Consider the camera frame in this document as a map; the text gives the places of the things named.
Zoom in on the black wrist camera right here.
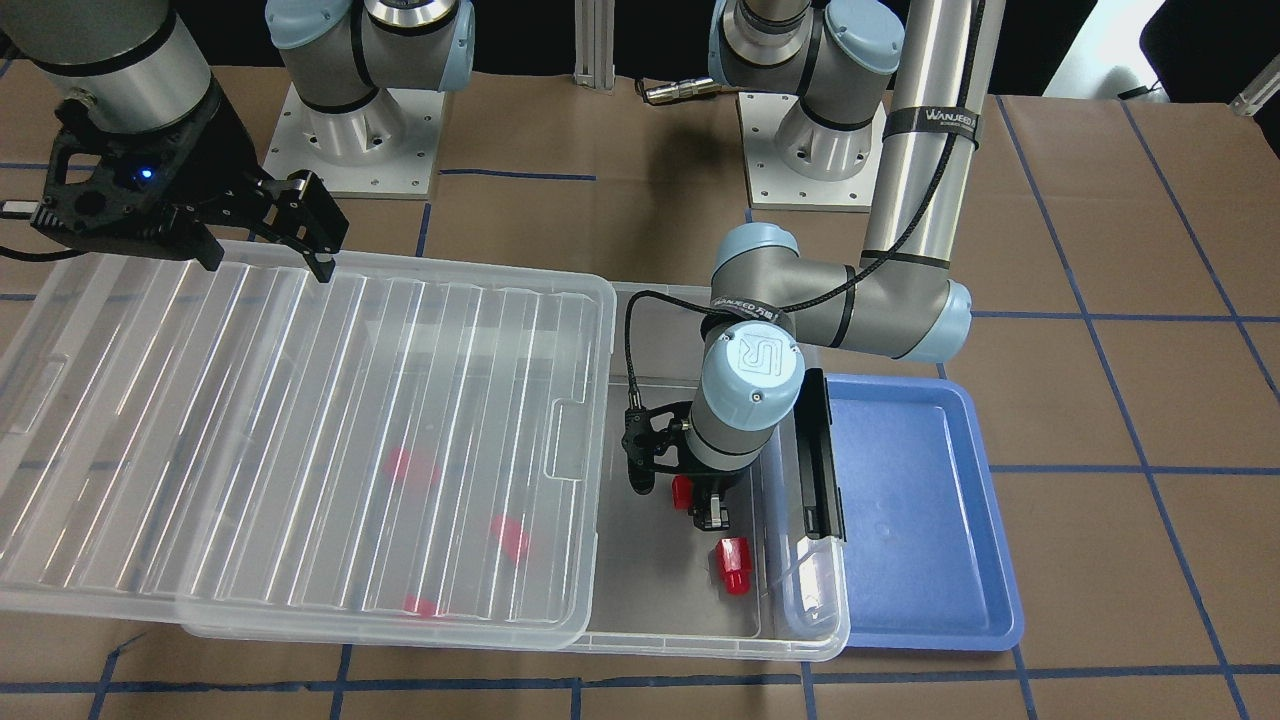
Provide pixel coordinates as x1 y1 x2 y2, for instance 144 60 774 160
31 96 193 261

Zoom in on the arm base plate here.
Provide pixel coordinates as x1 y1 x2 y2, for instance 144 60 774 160
737 92 886 213
262 86 451 201

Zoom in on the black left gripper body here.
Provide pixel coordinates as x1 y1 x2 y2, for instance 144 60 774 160
685 455 748 509

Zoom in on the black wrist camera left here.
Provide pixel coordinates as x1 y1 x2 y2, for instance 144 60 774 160
621 401 692 495

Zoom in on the red block front edge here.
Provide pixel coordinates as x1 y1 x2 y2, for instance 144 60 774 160
402 594 443 619

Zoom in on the red block front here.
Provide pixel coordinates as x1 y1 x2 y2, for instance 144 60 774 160
712 537 754 596

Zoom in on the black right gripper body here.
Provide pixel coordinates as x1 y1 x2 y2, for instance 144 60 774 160
150 79 275 251

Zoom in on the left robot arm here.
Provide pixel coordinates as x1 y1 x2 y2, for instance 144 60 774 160
680 1 1005 474

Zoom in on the red block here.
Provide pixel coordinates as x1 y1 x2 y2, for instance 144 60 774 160
381 447 440 491
712 537 754 596
669 474 694 512
490 515 531 565

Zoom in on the metal connector plug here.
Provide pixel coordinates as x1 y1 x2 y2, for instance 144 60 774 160
635 77 723 106

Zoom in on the blue plastic tray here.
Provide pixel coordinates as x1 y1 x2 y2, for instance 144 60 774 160
827 374 1025 652

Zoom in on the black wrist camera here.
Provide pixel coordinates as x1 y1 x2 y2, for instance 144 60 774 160
31 96 193 261
621 401 692 495

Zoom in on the clear plastic box lid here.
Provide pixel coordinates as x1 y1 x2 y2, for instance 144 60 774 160
1 241 618 650

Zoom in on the black box latch handle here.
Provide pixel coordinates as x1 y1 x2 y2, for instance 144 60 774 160
794 368 846 541

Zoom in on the aluminium frame post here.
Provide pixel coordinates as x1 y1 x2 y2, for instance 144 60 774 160
572 0 616 94

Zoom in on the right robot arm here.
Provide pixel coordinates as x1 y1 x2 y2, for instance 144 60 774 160
3 1 476 283

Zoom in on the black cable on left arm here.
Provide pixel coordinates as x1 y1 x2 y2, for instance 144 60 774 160
625 0 991 411

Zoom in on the clear plastic storage box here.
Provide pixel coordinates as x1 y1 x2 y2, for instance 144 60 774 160
177 278 849 659

